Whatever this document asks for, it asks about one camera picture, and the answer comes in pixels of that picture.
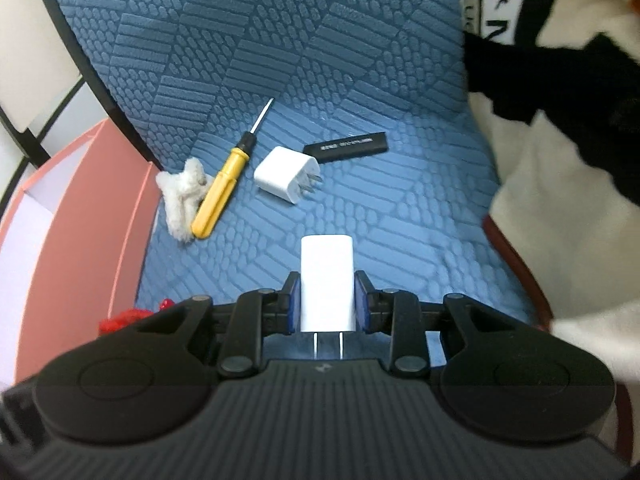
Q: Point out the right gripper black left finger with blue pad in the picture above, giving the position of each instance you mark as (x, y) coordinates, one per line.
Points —
(256, 314)

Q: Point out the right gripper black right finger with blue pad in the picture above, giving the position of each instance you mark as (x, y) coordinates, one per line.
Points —
(397, 314)

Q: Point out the tall white charger plug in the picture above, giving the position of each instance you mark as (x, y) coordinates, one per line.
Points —
(327, 293)

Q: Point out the square white charger plug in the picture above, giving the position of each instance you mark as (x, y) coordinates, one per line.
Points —
(287, 174)

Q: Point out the white fluffy hair clip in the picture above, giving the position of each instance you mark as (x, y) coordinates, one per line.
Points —
(183, 194)

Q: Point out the black usb stick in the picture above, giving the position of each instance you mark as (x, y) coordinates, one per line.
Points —
(347, 148)

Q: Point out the blue textured sofa cover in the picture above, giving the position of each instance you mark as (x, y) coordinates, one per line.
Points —
(188, 77)

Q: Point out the pink cardboard box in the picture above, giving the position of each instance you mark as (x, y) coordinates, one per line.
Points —
(73, 241)

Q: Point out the cream black patterned blanket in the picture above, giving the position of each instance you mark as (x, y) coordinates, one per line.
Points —
(554, 87)

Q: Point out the yellow handled screwdriver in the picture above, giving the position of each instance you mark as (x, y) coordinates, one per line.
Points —
(224, 183)

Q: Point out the beige chair with black frame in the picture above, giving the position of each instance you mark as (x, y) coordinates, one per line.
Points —
(46, 105)

